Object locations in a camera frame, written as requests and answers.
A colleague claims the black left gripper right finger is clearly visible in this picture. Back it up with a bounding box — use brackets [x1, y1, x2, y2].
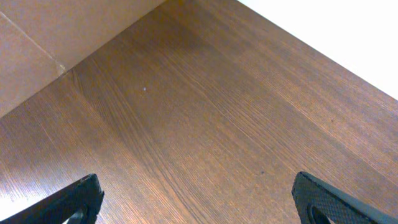
[292, 172, 397, 224]

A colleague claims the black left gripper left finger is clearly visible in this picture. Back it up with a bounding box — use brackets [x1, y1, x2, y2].
[1, 174, 104, 223]

